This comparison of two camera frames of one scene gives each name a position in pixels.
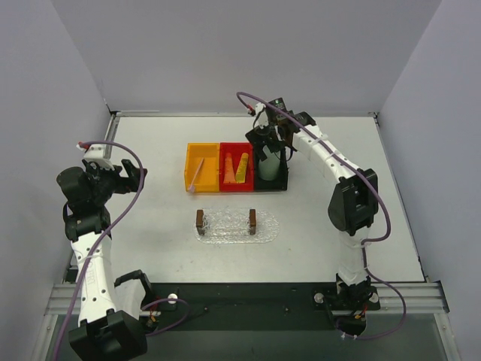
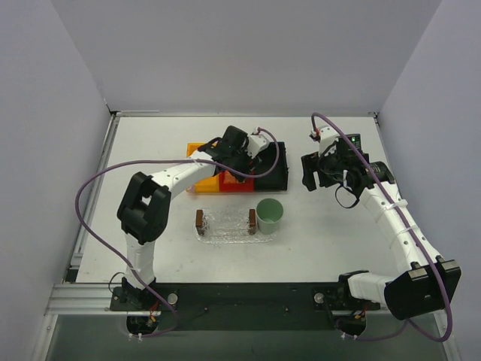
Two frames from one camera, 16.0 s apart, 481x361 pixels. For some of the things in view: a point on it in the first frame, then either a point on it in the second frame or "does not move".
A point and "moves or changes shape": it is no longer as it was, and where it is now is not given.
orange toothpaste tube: [228, 171] does not move
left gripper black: [116, 177] -> [247, 165]
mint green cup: [269, 168] moves or changes shape
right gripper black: [265, 138] -> [313, 171]
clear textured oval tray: [231, 226] does not move
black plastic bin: [277, 184] does not move
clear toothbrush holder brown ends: [226, 222] does not move
